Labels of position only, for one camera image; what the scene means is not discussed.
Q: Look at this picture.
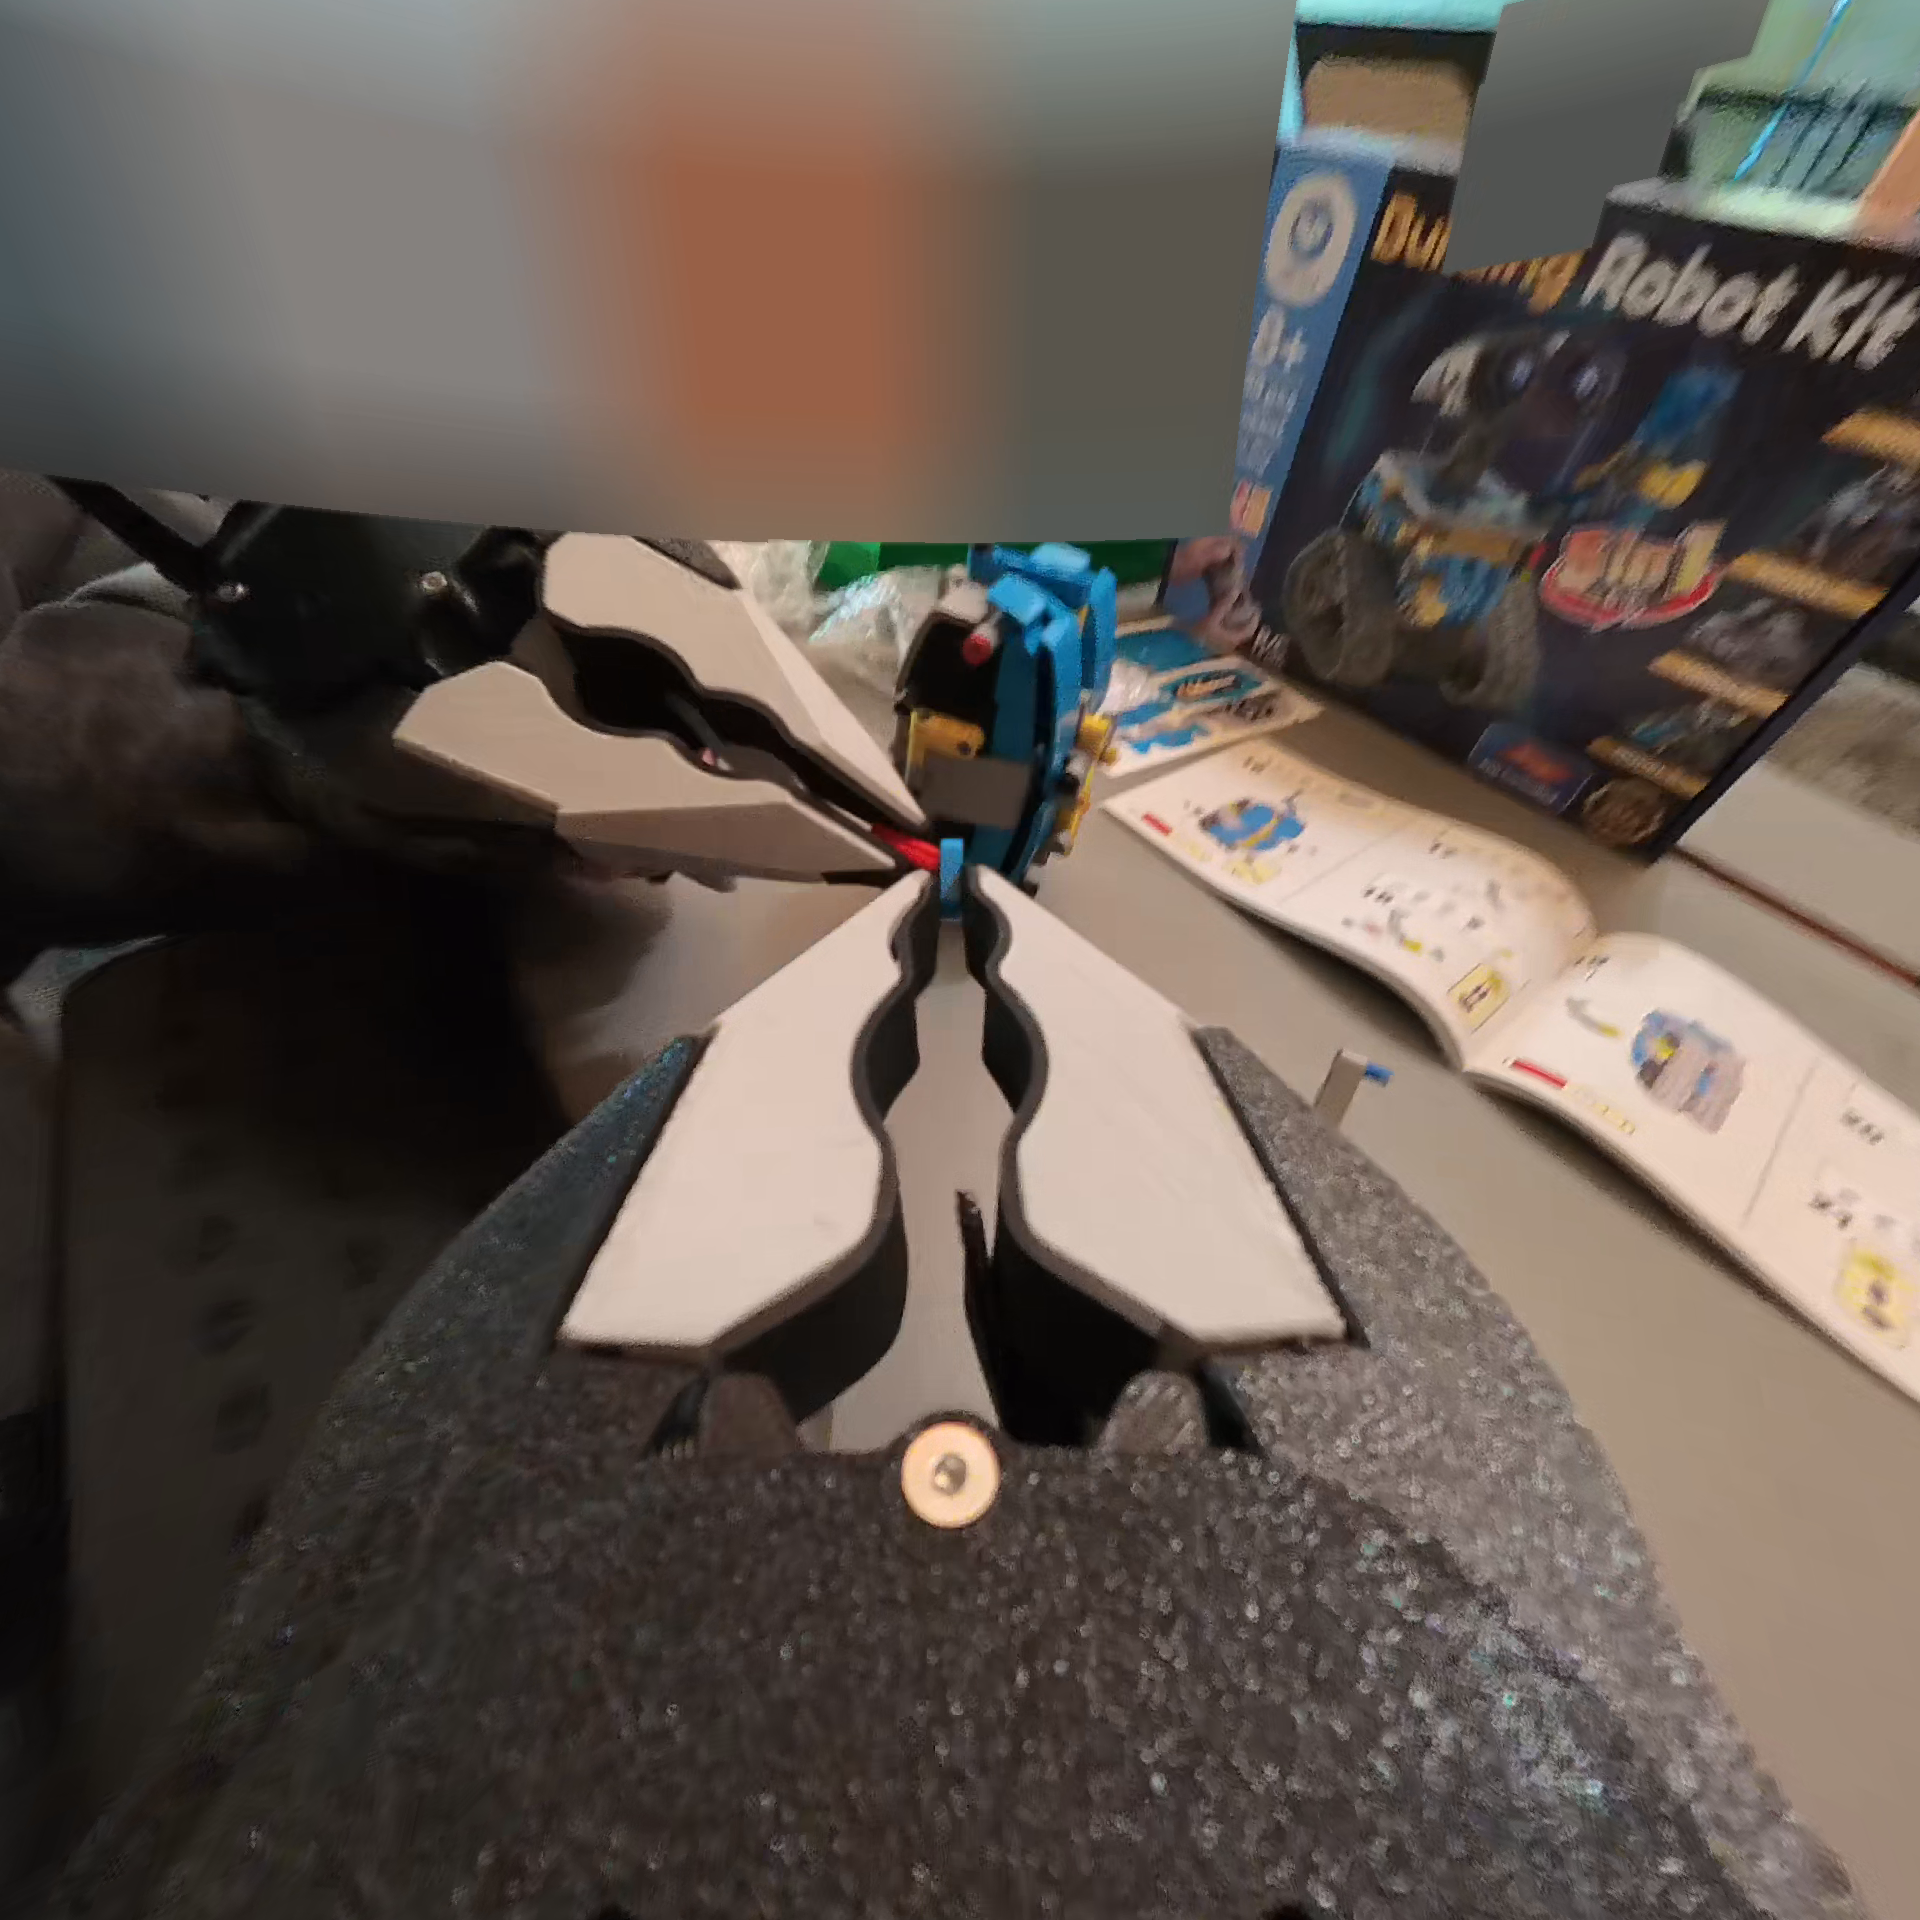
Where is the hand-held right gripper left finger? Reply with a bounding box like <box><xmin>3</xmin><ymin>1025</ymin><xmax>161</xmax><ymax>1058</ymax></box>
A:
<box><xmin>555</xmin><ymin>871</ymin><xmax>945</xmax><ymax>1427</ymax></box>

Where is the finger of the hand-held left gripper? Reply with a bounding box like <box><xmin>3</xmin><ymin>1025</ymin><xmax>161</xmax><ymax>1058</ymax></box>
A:
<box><xmin>393</xmin><ymin>657</ymin><xmax>902</xmax><ymax>888</ymax></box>
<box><xmin>537</xmin><ymin>532</ymin><xmax>932</xmax><ymax>835</ymax></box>

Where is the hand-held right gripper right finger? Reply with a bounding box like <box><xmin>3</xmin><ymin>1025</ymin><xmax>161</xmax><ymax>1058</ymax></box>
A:
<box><xmin>961</xmin><ymin>867</ymin><xmax>1354</xmax><ymax>1442</ymax></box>

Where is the grey desk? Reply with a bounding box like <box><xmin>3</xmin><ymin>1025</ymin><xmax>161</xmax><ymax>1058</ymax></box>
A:
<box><xmin>496</xmin><ymin>599</ymin><xmax>1920</xmax><ymax>1920</ymax></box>

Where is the clear plastic bag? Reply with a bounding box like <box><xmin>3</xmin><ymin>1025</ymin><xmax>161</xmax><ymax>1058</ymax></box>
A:
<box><xmin>737</xmin><ymin>540</ymin><xmax>916</xmax><ymax>707</ymax></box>

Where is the blue toy brick robot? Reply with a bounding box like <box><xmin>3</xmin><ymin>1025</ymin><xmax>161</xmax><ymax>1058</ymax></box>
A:
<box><xmin>892</xmin><ymin>544</ymin><xmax>1120</xmax><ymax>895</ymax></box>

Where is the blue sticker sheet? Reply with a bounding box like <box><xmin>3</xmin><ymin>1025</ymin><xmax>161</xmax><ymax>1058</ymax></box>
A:
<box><xmin>1112</xmin><ymin>615</ymin><xmax>1328</xmax><ymax>779</ymax></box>

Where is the black perforated pad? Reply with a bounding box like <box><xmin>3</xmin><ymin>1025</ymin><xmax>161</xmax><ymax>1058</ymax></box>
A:
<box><xmin>46</xmin><ymin>930</ymin><xmax>662</xmax><ymax>1728</ymax></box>

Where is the white instruction booklet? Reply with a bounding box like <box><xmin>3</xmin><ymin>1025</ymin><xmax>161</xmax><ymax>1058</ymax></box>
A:
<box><xmin>1101</xmin><ymin>736</ymin><xmax>1920</xmax><ymax>1404</ymax></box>

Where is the dark robot kit box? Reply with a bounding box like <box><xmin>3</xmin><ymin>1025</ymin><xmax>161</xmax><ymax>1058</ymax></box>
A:
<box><xmin>1230</xmin><ymin>135</ymin><xmax>1920</xmax><ymax>865</ymax></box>

